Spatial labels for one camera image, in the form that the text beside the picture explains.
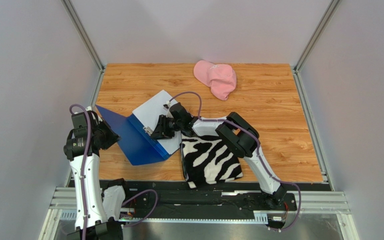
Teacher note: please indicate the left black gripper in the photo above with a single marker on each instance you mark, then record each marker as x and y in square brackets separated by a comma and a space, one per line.
[113, 137]

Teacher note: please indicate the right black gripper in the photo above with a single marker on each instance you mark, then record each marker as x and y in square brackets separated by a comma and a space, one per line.
[162, 127]

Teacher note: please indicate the metal folder clip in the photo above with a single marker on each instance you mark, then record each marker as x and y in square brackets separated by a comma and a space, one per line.
[148, 130]

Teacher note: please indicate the blue file folder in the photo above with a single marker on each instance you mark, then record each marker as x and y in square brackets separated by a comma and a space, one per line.
[135, 143]

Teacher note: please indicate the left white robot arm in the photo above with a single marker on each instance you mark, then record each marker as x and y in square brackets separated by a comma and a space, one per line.
[97, 209]

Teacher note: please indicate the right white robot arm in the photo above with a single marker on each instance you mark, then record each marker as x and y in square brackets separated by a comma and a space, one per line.
[243, 141]

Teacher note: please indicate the zebra print cushion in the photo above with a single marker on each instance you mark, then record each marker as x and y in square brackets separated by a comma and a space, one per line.
[206, 160]

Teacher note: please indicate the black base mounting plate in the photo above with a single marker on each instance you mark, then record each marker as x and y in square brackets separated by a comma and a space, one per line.
[224, 201]

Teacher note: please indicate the pink baseball cap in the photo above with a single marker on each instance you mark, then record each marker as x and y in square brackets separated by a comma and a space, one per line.
[221, 79]

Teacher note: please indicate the aluminium frame rail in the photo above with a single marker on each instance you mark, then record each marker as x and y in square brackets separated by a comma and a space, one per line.
[314, 203]

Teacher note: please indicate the left corner aluminium post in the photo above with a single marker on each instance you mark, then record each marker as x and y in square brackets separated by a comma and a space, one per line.
[76, 20]

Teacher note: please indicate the corner aluminium post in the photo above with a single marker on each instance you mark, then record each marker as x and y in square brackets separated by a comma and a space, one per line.
[76, 20]
[324, 21]

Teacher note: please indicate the right corner aluminium post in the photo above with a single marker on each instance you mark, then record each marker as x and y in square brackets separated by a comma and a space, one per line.
[324, 21]

